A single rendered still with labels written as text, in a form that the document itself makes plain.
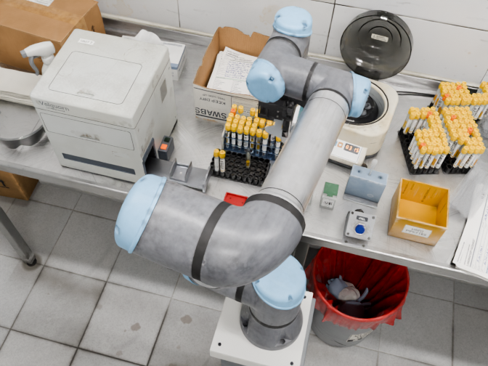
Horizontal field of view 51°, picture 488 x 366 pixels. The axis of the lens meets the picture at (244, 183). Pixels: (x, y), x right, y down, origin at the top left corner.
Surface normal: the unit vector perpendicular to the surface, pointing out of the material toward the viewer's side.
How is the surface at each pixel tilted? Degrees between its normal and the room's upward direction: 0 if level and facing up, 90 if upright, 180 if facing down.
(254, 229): 17
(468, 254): 0
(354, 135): 90
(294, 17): 0
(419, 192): 90
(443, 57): 90
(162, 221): 27
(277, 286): 8
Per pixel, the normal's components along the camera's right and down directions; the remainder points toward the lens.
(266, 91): -0.40, 0.75
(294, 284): 0.16, -0.58
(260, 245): 0.42, -0.09
